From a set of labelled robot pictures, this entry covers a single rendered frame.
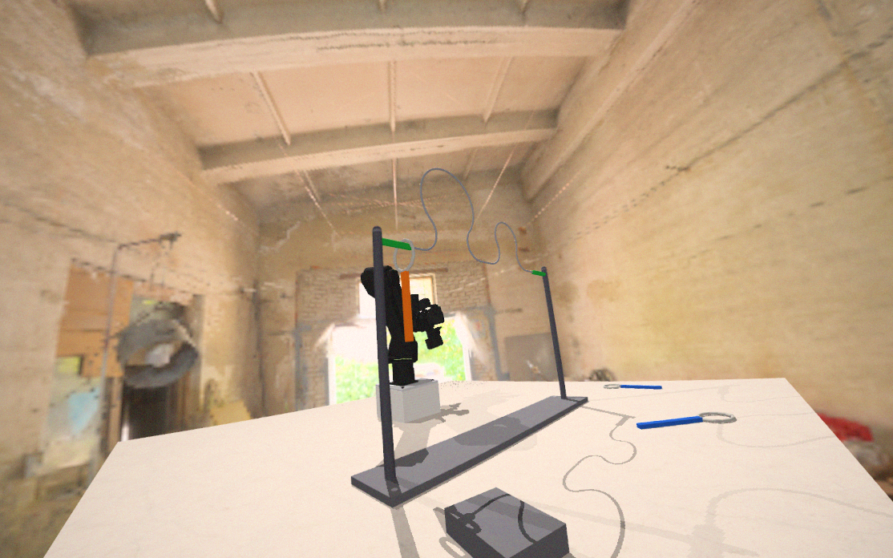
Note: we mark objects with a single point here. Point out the blue handle with grey loop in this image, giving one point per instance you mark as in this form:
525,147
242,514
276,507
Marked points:
618,385
687,420

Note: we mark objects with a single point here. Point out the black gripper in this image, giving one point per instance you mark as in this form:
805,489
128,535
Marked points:
433,334

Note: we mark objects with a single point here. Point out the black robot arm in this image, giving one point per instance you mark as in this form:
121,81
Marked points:
403,369

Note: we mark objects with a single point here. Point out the orange handle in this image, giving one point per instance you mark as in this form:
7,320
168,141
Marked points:
406,302

